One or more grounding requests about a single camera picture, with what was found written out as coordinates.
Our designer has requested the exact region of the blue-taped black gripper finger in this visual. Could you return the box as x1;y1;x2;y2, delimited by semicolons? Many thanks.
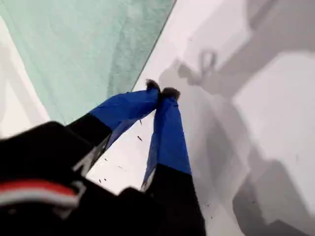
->
140;87;206;236
65;79;161;178

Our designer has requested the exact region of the pale green T-shirt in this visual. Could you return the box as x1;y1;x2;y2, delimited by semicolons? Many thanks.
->
0;0;178;125

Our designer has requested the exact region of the red and white wire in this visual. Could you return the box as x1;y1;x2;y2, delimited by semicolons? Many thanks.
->
0;180;81;207

